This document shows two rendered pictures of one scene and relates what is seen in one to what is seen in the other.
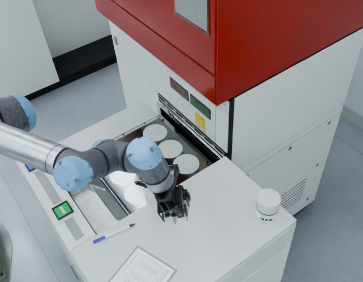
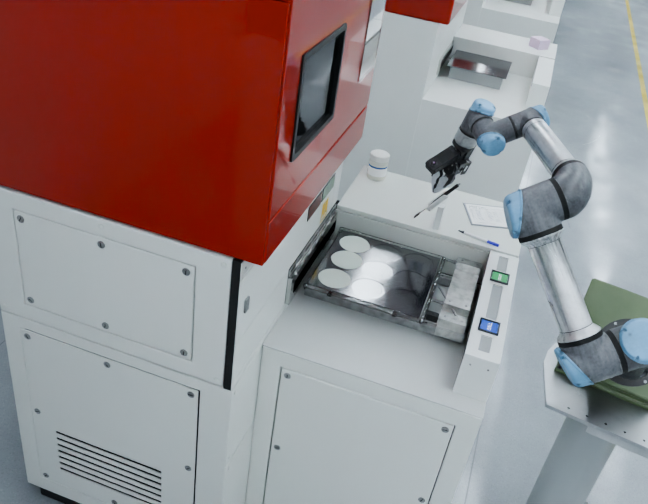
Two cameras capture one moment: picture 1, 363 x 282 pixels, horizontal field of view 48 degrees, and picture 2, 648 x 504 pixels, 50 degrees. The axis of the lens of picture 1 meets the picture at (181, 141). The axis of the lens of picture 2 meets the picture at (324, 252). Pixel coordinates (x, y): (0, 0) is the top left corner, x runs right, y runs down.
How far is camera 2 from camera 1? 2.75 m
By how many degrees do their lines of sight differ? 90
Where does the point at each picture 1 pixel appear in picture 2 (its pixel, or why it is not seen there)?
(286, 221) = not seen: hidden behind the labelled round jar
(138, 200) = (425, 259)
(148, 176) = not seen: hidden behind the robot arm
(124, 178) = (414, 277)
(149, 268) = (478, 213)
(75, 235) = (505, 261)
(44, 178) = (490, 310)
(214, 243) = (424, 193)
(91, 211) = (465, 290)
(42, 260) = not seen: outside the picture
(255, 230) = (394, 179)
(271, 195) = (377, 153)
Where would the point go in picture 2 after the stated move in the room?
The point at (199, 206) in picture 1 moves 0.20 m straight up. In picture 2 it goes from (404, 206) to (416, 153)
